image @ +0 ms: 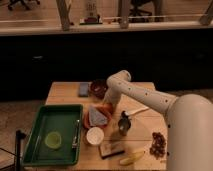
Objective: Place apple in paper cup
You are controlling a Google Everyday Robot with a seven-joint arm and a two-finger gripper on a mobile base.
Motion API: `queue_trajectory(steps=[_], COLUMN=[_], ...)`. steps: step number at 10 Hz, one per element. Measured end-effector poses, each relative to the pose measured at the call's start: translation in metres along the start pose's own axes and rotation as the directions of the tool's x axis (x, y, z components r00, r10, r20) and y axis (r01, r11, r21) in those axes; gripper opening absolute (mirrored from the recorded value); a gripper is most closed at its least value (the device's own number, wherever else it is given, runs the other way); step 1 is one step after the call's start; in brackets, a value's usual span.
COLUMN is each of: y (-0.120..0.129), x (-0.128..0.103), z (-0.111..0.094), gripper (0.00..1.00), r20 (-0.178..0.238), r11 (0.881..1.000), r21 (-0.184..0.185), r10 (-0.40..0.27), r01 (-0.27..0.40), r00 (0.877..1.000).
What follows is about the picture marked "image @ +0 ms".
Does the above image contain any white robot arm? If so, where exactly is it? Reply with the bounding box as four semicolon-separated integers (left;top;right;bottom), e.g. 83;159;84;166
104;70;213;171

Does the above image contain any metal measuring cup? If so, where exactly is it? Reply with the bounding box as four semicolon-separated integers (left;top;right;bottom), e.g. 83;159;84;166
118;118;131;136

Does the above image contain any white paper cup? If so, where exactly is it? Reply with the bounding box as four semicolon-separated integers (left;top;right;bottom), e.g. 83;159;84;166
86;127;104;146

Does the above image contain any dark brown bowl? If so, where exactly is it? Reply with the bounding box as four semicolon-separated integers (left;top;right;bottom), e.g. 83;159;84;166
89;79;108;99

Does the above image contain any blue-grey rectangular sponge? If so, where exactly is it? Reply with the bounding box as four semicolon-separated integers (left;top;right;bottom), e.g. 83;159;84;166
78;82;89;97

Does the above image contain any grey triangular sponge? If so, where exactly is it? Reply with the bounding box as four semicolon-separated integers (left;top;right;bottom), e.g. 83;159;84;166
89;106;108;126

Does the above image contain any brown wooden block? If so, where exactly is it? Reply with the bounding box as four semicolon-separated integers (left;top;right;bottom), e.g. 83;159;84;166
99;142;125;159

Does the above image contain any metal fork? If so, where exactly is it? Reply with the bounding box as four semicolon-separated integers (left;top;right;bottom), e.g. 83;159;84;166
72;120;80;149

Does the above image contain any green plastic tray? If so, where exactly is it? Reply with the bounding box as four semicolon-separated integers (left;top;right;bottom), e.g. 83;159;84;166
22;104;83;167

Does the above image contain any green round lid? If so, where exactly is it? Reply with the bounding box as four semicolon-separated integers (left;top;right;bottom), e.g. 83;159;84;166
44;131;62;149

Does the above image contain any yellow banana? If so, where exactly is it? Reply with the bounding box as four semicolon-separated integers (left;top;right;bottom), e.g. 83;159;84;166
119;151;145;166

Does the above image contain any bunch of dark grapes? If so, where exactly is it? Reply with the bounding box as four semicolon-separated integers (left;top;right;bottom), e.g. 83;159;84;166
149;132;166;159

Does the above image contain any black stand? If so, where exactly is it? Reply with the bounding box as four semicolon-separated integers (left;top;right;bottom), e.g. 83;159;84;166
14;130;26;171

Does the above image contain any white-handled utensil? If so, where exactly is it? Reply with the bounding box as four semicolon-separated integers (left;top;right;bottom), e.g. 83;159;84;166
121;107;149;118

